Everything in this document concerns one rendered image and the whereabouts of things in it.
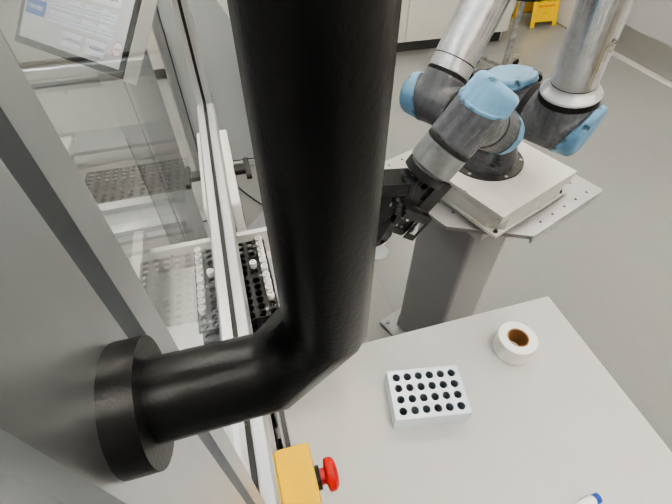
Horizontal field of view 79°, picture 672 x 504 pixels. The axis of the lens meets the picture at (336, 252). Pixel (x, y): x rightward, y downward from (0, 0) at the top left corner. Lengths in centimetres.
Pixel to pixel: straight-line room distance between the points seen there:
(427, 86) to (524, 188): 43
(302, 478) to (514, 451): 36
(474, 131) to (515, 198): 45
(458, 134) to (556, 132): 39
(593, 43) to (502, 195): 35
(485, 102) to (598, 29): 32
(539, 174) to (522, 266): 101
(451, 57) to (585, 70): 27
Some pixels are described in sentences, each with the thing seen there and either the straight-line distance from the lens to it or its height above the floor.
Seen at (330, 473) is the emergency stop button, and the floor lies 89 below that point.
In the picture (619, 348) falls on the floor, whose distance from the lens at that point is 201.
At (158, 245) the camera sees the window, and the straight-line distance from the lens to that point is 23.
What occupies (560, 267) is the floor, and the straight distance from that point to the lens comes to 218.
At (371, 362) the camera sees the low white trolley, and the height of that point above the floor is 76.
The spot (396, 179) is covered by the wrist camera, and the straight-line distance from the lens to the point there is 65.
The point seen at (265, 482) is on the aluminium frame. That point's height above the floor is 99.
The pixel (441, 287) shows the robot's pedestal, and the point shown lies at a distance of 135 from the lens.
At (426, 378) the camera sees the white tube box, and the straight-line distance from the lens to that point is 74.
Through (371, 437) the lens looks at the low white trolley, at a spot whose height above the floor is 76.
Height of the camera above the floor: 145
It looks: 47 degrees down
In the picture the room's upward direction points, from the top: straight up
